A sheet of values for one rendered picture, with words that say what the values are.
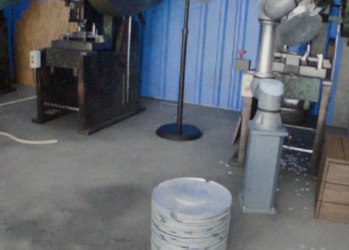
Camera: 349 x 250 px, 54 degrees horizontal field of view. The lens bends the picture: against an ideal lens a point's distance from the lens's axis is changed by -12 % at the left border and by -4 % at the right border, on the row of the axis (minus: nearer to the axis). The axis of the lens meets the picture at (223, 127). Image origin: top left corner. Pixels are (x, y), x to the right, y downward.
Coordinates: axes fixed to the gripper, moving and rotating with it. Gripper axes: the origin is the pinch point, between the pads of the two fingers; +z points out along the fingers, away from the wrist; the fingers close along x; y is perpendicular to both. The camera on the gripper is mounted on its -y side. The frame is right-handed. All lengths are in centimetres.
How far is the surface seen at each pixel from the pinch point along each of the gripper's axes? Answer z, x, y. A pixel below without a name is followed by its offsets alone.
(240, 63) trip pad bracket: 52, -1, 19
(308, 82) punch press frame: 33.3, 27.2, -9.4
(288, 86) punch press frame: 43.0, 23.6, -2.1
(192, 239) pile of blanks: 16, 97, 110
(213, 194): 17, 83, 95
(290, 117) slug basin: 61, 37, -12
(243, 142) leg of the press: 82, 41, 17
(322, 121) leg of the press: 39, 52, -12
